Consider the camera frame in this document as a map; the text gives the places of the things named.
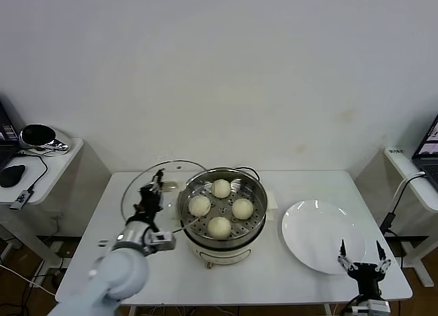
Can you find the white side desk with label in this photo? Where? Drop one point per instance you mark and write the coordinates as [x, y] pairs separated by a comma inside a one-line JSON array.
[[400, 165]]

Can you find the white work table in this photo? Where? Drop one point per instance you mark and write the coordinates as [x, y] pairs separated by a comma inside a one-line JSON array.
[[308, 179]]

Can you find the white steamed baozi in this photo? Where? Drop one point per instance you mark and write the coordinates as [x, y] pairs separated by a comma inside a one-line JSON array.
[[242, 209], [220, 188], [219, 227], [199, 206]]

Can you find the black laptop beside label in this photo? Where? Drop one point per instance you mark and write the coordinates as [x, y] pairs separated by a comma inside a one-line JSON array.
[[426, 158]]

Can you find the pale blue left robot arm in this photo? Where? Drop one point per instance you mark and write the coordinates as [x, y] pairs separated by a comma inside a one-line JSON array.
[[119, 275]]

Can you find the cream electric cooker base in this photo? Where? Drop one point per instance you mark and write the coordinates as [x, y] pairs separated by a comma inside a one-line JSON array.
[[222, 254]]

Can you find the round glass pot lid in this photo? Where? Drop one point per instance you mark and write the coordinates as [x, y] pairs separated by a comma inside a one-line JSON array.
[[171, 186]]

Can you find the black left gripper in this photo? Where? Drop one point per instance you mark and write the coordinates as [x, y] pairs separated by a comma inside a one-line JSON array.
[[148, 203]]

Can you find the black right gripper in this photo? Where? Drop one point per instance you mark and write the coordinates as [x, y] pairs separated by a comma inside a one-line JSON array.
[[366, 276]]

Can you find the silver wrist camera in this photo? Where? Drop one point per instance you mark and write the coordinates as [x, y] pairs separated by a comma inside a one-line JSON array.
[[162, 240], [379, 309]]

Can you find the chrome rounded headset device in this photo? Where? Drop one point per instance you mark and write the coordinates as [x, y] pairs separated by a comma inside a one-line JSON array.
[[51, 145]]

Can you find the large white plate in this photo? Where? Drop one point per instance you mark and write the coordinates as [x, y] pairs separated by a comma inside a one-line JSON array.
[[318, 234]]

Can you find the small grey usb hub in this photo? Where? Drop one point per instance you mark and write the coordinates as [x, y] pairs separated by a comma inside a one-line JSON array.
[[20, 198]]

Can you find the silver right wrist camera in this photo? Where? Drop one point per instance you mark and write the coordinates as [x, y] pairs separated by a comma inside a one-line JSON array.
[[379, 309]]

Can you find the black computer mouse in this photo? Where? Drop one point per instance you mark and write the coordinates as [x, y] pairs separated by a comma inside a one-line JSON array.
[[12, 175]]

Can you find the black laptop beside mouse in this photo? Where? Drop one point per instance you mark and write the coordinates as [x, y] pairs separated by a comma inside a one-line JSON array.
[[7, 131]]

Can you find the small printed desk label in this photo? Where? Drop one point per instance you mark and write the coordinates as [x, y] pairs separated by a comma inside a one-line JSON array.
[[396, 150]]

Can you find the perforated steel steamer basket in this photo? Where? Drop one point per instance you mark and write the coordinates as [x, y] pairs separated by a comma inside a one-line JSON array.
[[253, 189]]

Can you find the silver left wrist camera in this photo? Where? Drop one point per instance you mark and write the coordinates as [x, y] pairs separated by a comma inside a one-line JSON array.
[[162, 240]]

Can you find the white wall socket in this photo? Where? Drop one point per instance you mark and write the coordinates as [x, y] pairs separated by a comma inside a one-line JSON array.
[[56, 217]]

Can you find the white side desk with mouse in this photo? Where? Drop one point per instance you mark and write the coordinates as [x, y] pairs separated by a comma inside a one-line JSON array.
[[58, 169]]

